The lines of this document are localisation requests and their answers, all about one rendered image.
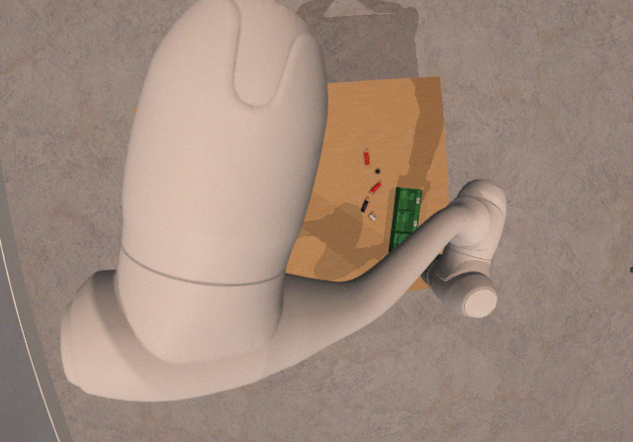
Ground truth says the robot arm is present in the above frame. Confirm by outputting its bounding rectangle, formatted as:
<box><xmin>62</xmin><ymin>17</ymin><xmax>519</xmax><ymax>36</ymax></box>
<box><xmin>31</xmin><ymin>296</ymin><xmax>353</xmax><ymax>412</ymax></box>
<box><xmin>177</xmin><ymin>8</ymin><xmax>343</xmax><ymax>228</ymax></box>
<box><xmin>60</xmin><ymin>0</ymin><xmax>506</xmax><ymax>401</ymax></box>

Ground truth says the green three-compartment bin rack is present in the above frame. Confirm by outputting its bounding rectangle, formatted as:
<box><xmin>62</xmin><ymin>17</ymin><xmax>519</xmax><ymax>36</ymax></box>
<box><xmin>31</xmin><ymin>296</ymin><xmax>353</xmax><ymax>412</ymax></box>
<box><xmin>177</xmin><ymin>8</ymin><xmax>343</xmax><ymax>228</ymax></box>
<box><xmin>389</xmin><ymin>187</ymin><xmax>422</xmax><ymax>252</ymax></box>

